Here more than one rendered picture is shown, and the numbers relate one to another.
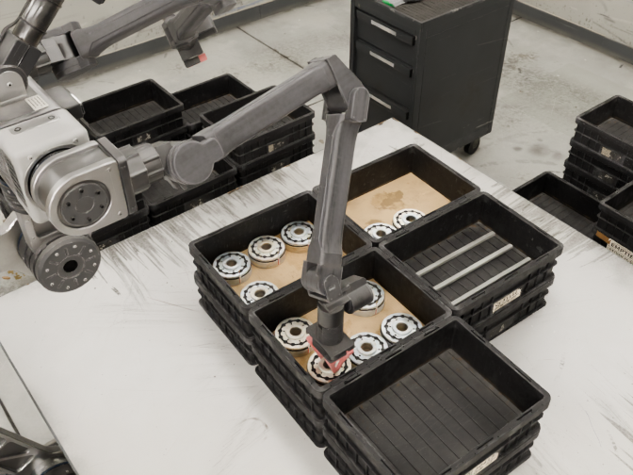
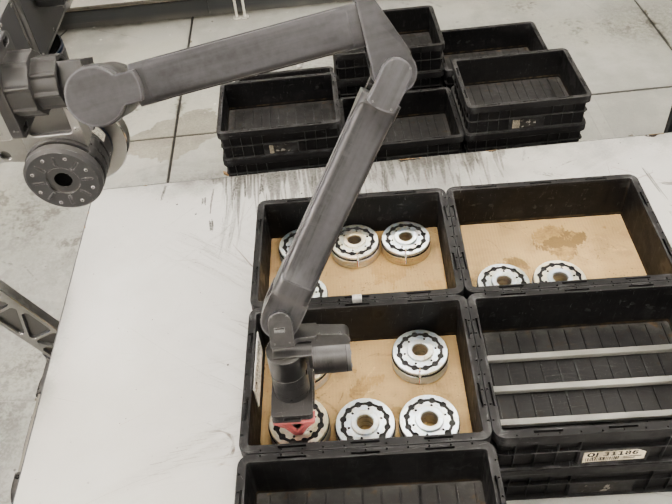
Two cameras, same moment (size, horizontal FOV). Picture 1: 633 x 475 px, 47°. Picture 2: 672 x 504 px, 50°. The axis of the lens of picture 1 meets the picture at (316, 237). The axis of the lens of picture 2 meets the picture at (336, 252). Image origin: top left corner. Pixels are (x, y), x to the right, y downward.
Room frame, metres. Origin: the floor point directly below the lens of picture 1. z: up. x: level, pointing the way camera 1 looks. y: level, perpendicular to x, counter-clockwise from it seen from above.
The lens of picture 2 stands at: (0.58, -0.51, 1.95)
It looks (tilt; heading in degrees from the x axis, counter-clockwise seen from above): 45 degrees down; 38
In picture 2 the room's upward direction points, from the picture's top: 6 degrees counter-clockwise
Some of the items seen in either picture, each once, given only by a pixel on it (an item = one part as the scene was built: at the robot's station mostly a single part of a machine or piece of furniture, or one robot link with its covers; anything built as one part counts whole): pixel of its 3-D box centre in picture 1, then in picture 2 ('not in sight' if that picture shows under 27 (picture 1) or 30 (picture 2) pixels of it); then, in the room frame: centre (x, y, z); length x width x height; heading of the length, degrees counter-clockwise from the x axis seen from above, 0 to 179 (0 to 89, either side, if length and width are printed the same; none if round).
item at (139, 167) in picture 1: (134, 169); (34, 83); (1.03, 0.32, 1.45); 0.09 x 0.08 x 0.12; 38
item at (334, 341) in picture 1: (330, 330); (291, 381); (1.05, -0.03, 1.00); 0.10 x 0.07 x 0.07; 35
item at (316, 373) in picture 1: (329, 366); (298, 422); (1.05, -0.03, 0.88); 0.10 x 0.10 x 0.01
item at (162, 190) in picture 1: (182, 202); (399, 155); (2.36, 0.56, 0.31); 0.40 x 0.30 x 0.34; 128
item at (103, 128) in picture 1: (135, 149); (386, 81); (2.68, 0.80, 0.37); 0.40 x 0.30 x 0.45; 128
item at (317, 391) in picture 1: (349, 315); (361, 371); (1.16, -0.08, 0.92); 0.40 x 0.30 x 0.02; 125
